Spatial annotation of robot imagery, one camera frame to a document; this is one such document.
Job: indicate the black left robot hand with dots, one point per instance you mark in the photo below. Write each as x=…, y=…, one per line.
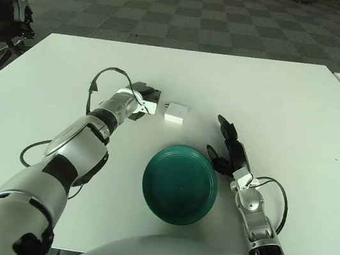
x=149, y=92

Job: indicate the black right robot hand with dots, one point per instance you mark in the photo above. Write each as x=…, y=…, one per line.
x=237, y=154

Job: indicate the white wall charger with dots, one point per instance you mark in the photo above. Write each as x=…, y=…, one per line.
x=175, y=113

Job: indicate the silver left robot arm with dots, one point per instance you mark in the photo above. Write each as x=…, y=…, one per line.
x=73, y=147

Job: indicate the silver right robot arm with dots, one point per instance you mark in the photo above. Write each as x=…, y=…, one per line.
x=254, y=208

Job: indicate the dark green round plate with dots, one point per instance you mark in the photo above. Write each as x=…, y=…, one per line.
x=180, y=187

